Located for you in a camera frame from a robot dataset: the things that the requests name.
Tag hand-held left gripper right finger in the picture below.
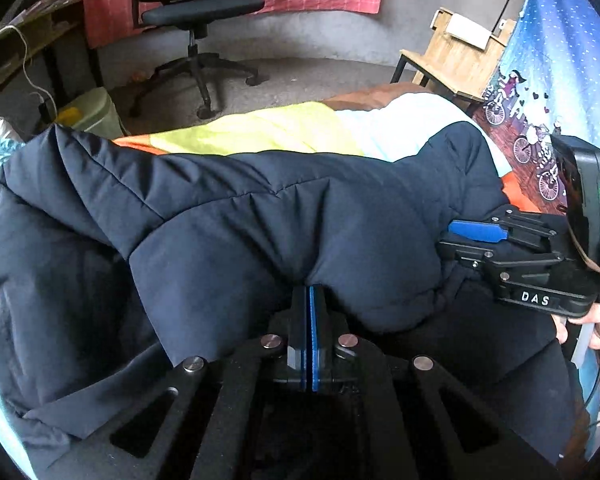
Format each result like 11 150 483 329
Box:
309 284 563 480

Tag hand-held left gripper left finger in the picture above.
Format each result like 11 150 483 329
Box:
35 284 310 480

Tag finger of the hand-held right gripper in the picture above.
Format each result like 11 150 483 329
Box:
447 206 563 253
437 241 563 281

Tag navy padded jacket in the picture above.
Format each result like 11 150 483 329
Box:
0 120 596 480

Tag blue printed curtain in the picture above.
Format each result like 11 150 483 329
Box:
472 0 600 411

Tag wooden side table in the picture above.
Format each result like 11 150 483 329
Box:
390 6 518 106

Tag colourful patchwork blanket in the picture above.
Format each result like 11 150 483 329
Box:
0 82 543 480

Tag white box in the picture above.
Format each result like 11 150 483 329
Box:
447 12 493 52

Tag pale green waste bin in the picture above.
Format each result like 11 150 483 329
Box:
55 86 127 141

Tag black office chair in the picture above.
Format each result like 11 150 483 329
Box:
125 0 271 121

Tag wooden desk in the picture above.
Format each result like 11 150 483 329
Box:
0 0 106 106

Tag papers on desk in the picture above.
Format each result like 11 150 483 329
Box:
0 0 83 43

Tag white cable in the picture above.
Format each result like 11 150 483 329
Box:
0 25 58 116

